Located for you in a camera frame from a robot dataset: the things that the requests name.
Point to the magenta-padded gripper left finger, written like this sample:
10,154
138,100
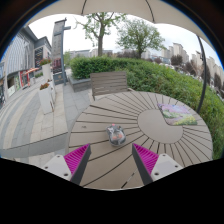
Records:
76,159

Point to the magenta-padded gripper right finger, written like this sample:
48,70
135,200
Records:
146,159

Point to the flower print mouse pad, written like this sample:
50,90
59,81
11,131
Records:
176,114

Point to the grey concrete ledge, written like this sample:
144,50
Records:
36,146

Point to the grey stone hedge border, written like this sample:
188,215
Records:
79,84

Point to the brown slatted chair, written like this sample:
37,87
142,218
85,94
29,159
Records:
108,82

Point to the green hedge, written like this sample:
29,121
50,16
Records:
160,75

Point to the tall white planter with flowers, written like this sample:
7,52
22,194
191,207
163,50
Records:
46,71

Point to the dark curved parasol pole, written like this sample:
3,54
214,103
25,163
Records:
204,76

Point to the distant apartment buildings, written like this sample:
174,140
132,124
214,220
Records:
176,50

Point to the grey sign pillar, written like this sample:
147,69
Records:
57,46

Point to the grey shopfront building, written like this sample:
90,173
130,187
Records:
20,56

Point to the round leafy tree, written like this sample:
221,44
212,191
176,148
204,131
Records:
140,35

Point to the thin-trunk tree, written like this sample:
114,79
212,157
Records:
99,36

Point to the beige parasol canopy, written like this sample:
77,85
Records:
113,5

